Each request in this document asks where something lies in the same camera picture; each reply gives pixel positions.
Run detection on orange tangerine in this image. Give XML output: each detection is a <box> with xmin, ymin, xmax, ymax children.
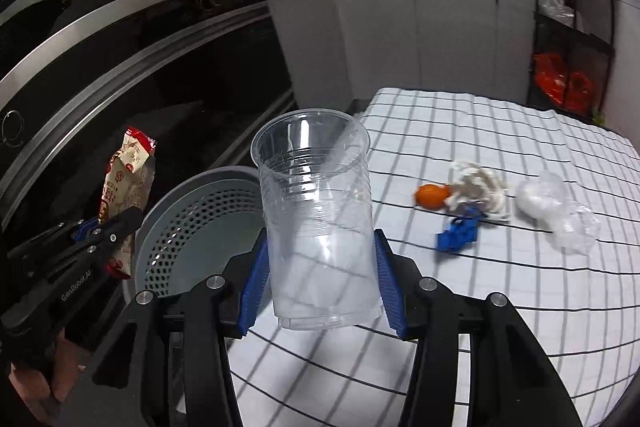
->
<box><xmin>414</xmin><ymin>184</ymin><xmax>451</xmax><ymax>210</ymax></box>

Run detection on black frying pan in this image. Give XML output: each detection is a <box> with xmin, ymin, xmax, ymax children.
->
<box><xmin>1</xmin><ymin>0</ymin><xmax>72</xmax><ymax>69</ymax></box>

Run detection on black metal shelf rack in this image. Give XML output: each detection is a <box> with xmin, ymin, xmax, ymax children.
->
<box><xmin>527</xmin><ymin>0</ymin><xmax>616</xmax><ymax>124</ymax></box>

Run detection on grey perforated trash bin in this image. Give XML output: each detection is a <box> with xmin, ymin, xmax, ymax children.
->
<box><xmin>122</xmin><ymin>166</ymin><xmax>265</xmax><ymax>303</ymax></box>

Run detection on grey kitchen cabinets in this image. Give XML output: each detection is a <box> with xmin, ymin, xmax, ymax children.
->
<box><xmin>267</xmin><ymin>0</ymin><xmax>535</xmax><ymax>110</ymax></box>

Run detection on black built-in oven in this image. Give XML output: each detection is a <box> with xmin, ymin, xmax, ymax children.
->
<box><xmin>1</xmin><ymin>0</ymin><xmax>294</xmax><ymax>249</ymax></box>

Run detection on red white snack wrapper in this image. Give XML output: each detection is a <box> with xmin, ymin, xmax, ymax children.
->
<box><xmin>96</xmin><ymin>126</ymin><xmax>158</xmax><ymax>281</ymax></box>

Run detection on left hand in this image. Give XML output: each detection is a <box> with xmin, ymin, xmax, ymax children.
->
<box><xmin>10</xmin><ymin>329</ymin><xmax>91</xmax><ymax>426</ymax></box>

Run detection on clear bag on shelf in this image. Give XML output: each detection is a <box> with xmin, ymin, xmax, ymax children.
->
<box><xmin>538</xmin><ymin>0</ymin><xmax>575</xmax><ymax>26</ymax></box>

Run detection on blue plastic wrapper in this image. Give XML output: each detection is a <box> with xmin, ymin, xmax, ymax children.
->
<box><xmin>436</xmin><ymin>207</ymin><xmax>486</xmax><ymax>253</ymax></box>

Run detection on crumpled white tissue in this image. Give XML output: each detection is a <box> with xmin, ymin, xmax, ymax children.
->
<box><xmin>445</xmin><ymin>160</ymin><xmax>510</xmax><ymax>222</ymax></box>

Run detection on clear plastic cup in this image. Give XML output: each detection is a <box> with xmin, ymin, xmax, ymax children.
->
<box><xmin>250</xmin><ymin>108</ymin><xmax>382</xmax><ymax>331</ymax></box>

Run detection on red plastic bag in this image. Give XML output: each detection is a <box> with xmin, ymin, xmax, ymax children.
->
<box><xmin>534</xmin><ymin>52</ymin><xmax>597</xmax><ymax>115</ymax></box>

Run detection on white black grid tablecloth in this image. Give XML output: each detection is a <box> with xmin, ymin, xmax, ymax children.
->
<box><xmin>229</xmin><ymin>88</ymin><xmax>639</xmax><ymax>426</ymax></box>

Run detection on clear plastic bag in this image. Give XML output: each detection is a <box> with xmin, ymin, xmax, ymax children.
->
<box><xmin>515</xmin><ymin>171</ymin><xmax>600</xmax><ymax>256</ymax></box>

